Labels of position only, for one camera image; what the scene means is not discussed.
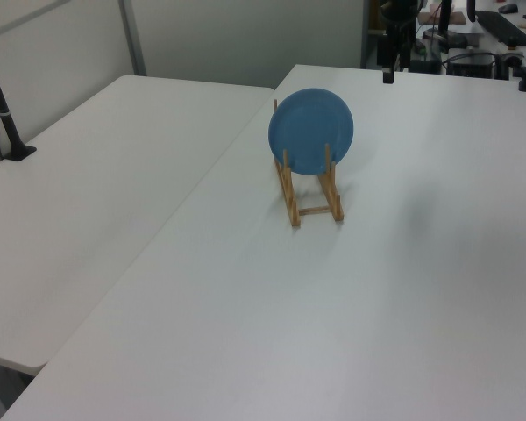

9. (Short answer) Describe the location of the black monitor stand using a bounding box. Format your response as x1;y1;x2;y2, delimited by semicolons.
422;0;470;50

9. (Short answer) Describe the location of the blue round plate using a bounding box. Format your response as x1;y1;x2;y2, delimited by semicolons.
267;88;356;176

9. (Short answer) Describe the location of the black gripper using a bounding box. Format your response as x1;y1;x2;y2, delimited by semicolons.
376;20;416;84

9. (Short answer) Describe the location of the reddish brown mat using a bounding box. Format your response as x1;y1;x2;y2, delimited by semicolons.
418;11;466;25

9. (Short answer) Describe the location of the black electronics box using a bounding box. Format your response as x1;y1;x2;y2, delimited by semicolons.
445;52;496;79

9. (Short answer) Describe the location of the black computer keyboard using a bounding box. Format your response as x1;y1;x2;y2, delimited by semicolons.
474;9;526;46

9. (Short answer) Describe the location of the wooden plate rack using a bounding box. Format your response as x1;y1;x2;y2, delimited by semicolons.
272;98;346;228

